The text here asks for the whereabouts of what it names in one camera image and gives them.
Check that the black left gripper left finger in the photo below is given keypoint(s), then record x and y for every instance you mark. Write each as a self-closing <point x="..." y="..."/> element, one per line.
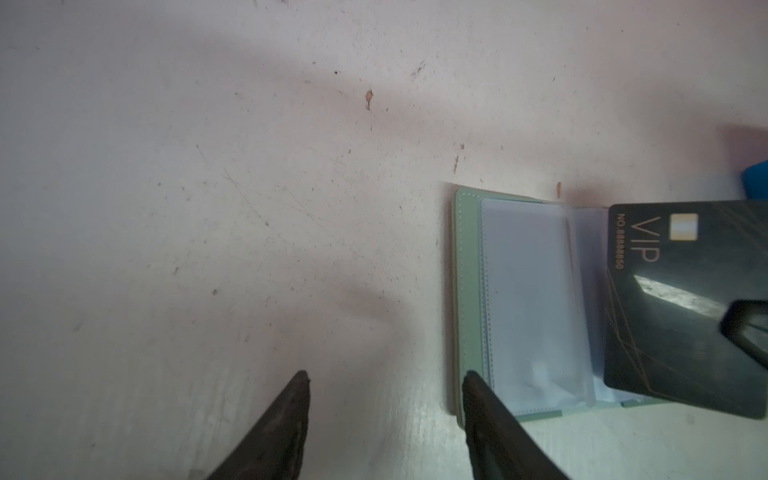
<point x="274" y="447"/>

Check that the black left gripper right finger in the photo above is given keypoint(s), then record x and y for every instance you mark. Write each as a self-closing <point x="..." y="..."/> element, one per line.
<point x="499" y="448"/>

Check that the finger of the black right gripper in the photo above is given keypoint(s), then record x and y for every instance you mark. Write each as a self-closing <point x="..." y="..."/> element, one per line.
<point x="745" y="325"/>

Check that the black VIP credit card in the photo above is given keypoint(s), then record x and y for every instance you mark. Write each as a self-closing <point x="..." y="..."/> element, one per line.
<point x="674" y="271"/>

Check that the green card holder wallet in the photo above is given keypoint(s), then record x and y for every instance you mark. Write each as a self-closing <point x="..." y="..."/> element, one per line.
<point x="530" y="301"/>

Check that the blue plastic card tray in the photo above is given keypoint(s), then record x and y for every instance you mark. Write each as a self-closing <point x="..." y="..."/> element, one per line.
<point x="755" y="181"/>

